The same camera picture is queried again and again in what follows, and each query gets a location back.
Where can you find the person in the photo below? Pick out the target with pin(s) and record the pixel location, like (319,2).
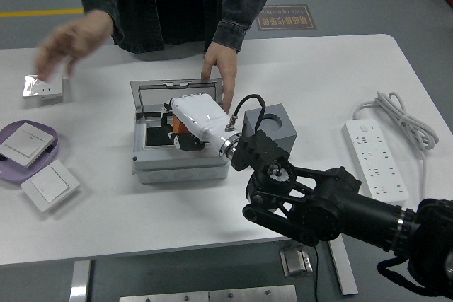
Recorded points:
(177,1)

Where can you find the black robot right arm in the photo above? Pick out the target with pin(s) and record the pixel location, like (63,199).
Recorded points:
(318,206)

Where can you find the purple tray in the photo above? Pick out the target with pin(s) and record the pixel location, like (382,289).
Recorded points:
(10,174)

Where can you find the person's right hand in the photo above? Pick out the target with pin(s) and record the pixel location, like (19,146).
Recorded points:
(76,38)

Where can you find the metal floor box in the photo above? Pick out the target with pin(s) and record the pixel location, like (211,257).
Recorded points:
(295,261)

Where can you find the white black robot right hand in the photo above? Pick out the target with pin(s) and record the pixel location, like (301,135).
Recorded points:
(198,118)

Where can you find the person's left forearm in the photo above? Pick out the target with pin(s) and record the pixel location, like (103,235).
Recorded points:
(244,15)

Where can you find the brown floor sign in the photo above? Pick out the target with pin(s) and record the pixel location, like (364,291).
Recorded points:
(286,17)

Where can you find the yellow floor tape line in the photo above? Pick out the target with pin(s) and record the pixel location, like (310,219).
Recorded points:
(39,13)

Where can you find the metal base plate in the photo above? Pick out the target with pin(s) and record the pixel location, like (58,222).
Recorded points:
(253,294)
(164,297)

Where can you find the white table leg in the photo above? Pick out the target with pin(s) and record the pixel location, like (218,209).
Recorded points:
(345,273)
(80,280)

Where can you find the white wall socket in plastic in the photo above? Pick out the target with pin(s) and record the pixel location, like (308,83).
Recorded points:
(44,88)

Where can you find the white power strip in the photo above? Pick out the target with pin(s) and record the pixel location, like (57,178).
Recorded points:
(375,160)

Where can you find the orange cylinder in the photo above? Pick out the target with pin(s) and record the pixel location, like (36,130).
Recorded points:
(178,126)

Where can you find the white wall switch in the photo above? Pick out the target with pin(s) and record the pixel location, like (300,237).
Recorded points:
(49,184)
(26,143)

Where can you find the person's left hand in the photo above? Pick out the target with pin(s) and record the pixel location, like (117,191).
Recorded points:
(223,65)

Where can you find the grey cube with round hole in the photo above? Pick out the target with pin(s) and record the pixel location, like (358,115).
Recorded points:
(283,134)

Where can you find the grey junction box clear lid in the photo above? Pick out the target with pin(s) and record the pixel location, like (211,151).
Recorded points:
(177,171)

